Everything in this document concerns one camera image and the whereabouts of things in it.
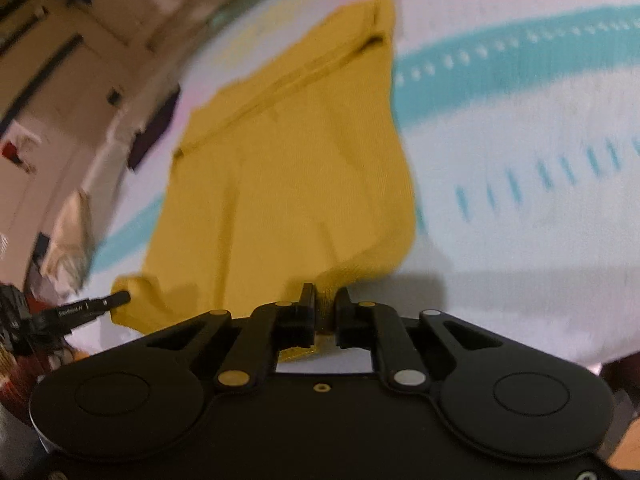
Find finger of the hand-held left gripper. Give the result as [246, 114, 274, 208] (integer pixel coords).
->
[55, 291, 132, 333]

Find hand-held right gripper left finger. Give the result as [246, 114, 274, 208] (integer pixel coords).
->
[145, 283, 317, 393]

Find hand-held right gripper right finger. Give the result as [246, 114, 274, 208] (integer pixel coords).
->
[334, 287, 503, 388]

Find yellow knit sweater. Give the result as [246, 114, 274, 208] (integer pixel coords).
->
[109, 0, 418, 363]

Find beige pillow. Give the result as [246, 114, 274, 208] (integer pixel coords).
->
[40, 190, 96, 291]

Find dark folded cloth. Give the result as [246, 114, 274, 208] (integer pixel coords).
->
[127, 85, 181, 171]

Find pastel printed bed sheet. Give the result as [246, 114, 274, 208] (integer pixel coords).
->
[65, 0, 640, 376]

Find wooden bed headboard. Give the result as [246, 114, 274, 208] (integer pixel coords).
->
[100, 0, 358, 91]

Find colourful wall sticker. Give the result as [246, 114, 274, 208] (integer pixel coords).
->
[0, 130, 38, 173]

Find black padded rail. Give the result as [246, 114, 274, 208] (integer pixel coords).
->
[0, 0, 31, 22]
[0, 35, 83, 131]

